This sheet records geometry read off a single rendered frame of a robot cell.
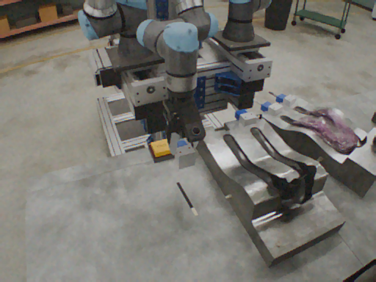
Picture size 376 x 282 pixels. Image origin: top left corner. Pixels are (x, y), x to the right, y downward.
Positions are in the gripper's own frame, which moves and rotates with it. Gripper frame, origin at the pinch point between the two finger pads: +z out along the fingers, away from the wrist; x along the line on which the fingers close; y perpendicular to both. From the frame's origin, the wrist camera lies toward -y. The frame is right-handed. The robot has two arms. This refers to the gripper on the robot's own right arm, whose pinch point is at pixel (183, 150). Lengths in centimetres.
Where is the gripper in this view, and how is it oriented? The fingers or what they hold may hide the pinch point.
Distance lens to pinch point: 79.6
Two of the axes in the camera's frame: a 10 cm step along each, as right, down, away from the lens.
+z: 0.0, 7.5, 6.6
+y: -3.6, -6.2, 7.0
